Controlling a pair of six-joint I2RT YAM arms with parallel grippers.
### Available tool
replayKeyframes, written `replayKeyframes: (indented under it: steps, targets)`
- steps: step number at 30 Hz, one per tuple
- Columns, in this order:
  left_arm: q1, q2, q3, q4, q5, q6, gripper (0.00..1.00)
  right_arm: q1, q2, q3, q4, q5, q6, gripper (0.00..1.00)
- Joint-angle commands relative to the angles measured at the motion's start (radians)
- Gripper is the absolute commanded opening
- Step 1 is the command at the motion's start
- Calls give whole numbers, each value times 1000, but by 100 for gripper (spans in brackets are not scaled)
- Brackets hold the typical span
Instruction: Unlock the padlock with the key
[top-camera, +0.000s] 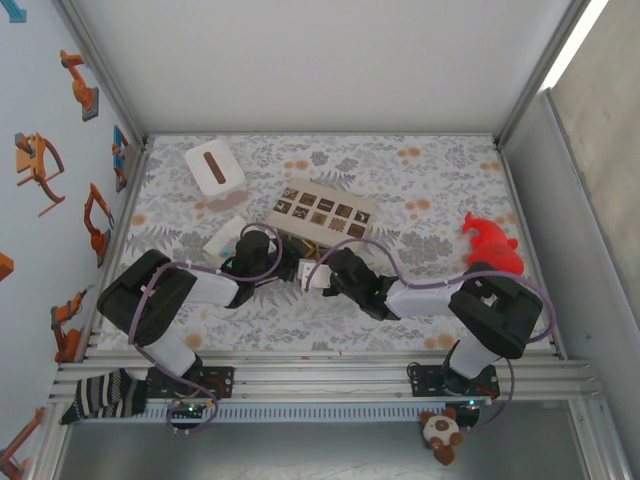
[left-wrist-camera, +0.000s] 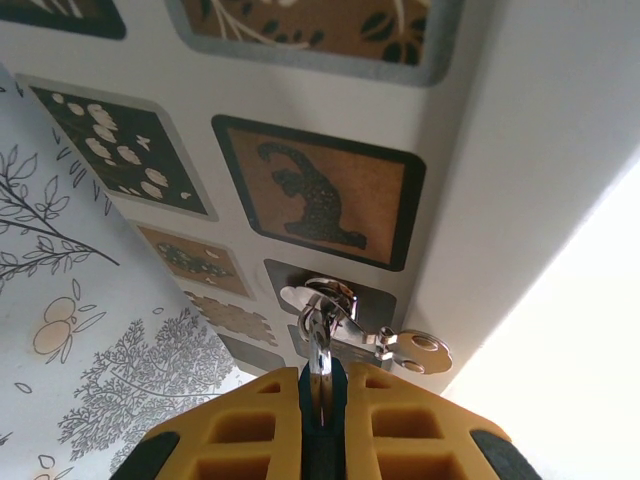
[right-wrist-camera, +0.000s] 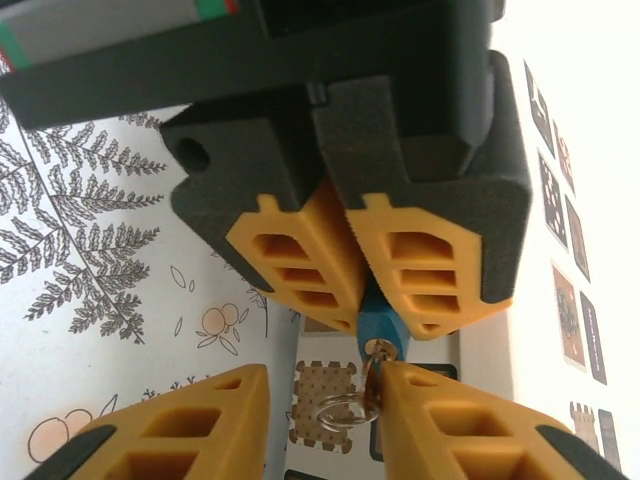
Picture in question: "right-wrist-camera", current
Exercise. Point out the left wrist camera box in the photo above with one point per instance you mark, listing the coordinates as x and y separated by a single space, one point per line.
100 30

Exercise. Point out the floral patterned table mat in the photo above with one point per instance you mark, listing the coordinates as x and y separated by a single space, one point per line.
75 210

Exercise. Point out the blue padlock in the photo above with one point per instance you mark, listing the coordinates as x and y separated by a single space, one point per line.
377 322

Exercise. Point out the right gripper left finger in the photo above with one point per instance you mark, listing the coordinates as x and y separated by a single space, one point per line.
200 430

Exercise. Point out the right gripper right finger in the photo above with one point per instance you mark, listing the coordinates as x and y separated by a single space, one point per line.
450 435

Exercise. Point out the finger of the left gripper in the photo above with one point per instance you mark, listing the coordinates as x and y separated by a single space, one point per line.
450 240
250 175

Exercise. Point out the beige box with picture cards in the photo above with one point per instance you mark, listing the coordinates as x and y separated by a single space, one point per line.
490 360

